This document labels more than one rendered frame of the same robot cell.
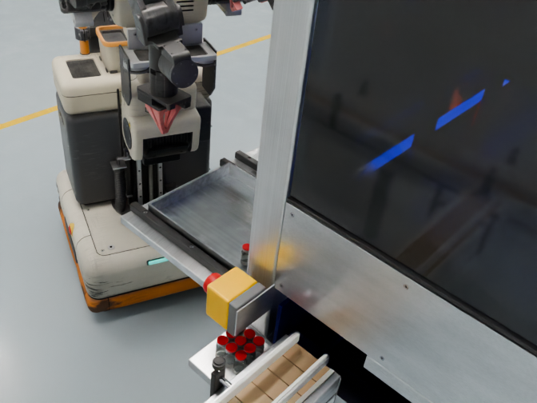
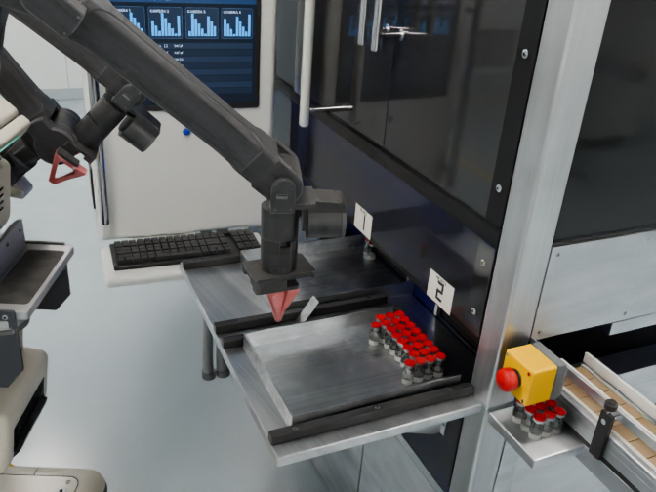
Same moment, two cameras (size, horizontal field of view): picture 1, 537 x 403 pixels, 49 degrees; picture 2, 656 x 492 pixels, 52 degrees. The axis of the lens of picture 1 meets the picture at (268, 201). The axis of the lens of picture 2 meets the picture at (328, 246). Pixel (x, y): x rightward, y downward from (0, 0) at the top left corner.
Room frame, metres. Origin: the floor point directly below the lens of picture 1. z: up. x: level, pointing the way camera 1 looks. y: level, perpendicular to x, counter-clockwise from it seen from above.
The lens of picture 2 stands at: (0.61, 1.04, 1.68)
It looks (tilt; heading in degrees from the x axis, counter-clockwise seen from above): 27 degrees down; 296
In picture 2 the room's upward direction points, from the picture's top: 4 degrees clockwise
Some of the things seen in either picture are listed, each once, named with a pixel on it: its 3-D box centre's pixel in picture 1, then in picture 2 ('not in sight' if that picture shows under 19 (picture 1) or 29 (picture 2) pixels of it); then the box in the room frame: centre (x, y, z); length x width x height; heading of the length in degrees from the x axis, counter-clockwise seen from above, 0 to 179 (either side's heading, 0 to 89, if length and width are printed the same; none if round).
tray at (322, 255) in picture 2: not in sight; (324, 271); (1.23, -0.23, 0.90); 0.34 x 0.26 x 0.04; 52
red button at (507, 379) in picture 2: (216, 285); (510, 379); (0.73, 0.07, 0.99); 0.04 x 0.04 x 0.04; 52
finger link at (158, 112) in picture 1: (161, 111); (270, 296); (1.09, 0.25, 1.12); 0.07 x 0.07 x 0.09; 52
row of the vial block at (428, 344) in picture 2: not in sight; (417, 342); (0.93, -0.07, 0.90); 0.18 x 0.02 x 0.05; 143
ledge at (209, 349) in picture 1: (240, 365); (541, 430); (0.66, 0.01, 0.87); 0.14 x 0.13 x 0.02; 52
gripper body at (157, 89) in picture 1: (164, 82); (278, 255); (1.08, 0.24, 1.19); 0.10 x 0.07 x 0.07; 52
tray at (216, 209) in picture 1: (241, 221); (348, 360); (1.03, 0.05, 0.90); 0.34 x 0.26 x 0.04; 53
